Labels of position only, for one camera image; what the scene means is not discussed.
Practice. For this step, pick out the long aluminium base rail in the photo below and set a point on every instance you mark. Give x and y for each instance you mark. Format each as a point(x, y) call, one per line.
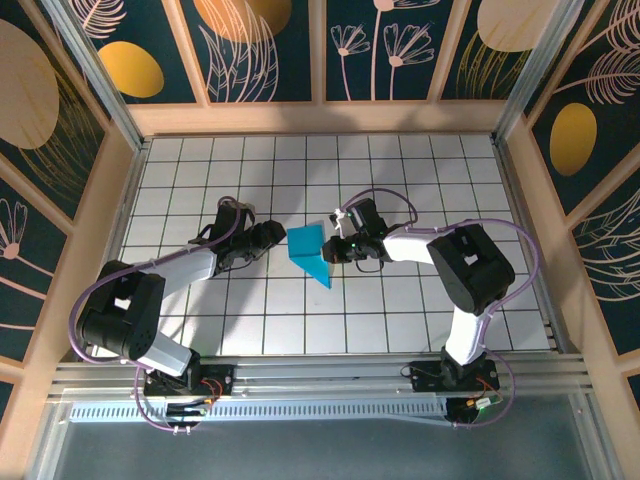
point(320, 375)

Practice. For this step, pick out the wall panel pink leaf lines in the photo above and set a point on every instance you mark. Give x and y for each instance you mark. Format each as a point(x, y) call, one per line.
point(615, 260)

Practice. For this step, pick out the wall panel large beige circle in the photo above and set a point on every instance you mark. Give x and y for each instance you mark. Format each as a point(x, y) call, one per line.
point(30, 100)

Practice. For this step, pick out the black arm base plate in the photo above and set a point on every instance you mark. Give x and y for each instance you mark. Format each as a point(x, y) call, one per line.
point(425, 380)
point(222, 374)

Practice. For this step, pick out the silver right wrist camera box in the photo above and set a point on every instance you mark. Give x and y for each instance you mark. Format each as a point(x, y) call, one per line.
point(340, 222)

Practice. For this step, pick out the wall panel pink feather leaves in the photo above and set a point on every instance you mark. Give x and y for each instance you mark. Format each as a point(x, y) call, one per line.
point(610, 60)

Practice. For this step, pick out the blue cloth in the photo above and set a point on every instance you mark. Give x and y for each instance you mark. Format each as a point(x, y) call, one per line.
point(305, 245)

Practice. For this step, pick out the wall panel pink flower outlines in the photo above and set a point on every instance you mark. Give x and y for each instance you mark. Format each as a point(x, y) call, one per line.
point(370, 75)

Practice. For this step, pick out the wall panel orange circle leaves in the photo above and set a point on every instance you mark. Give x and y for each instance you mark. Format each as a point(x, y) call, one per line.
point(240, 60)

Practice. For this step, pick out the aluminium frame post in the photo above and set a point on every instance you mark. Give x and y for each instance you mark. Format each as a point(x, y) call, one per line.
point(95, 75)
point(537, 75)

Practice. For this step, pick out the aluminium table side rail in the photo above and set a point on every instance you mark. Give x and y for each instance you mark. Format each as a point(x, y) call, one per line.
point(515, 200)
point(131, 195)

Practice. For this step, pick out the dark wall panel yellow oval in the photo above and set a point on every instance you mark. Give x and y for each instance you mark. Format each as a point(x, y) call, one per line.
point(131, 69)
point(573, 139)

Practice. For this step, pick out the small green-lit circuit board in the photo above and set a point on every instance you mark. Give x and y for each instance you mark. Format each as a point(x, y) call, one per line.
point(485, 404)

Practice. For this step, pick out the wall panel single pink flower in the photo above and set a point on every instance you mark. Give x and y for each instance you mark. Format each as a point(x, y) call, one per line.
point(20, 280)

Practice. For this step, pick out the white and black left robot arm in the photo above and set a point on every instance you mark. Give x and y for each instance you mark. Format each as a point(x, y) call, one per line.
point(185, 267)

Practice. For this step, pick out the wall panel yellow grass lines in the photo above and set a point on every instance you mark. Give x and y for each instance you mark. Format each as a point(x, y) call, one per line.
point(480, 65)

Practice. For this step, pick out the black connector block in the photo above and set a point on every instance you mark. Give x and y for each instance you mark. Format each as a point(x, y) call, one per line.
point(187, 412)

